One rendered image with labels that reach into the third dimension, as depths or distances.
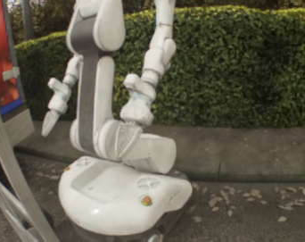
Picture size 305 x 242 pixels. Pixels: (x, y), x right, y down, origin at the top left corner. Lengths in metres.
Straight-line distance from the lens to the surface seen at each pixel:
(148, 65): 0.82
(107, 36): 0.85
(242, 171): 1.50
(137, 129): 0.73
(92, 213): 0.94
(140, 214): 0.90
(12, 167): 0.46
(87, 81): 0.92
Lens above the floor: 0.96
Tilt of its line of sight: 23 degrees down
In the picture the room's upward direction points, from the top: 8 degrees counter-clockwise
